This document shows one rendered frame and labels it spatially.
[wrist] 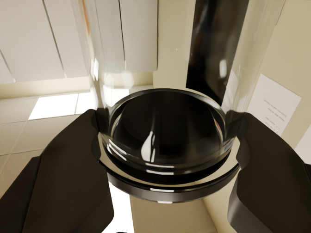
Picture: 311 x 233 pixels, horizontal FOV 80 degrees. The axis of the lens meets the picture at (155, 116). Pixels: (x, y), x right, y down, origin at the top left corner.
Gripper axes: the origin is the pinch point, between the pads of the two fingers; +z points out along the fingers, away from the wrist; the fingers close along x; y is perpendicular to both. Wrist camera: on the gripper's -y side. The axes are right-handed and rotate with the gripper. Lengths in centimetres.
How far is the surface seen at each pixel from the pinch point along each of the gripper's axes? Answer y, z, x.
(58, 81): 109, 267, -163
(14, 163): 142, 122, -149
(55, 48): 49, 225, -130
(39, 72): 78, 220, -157
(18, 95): 129, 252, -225
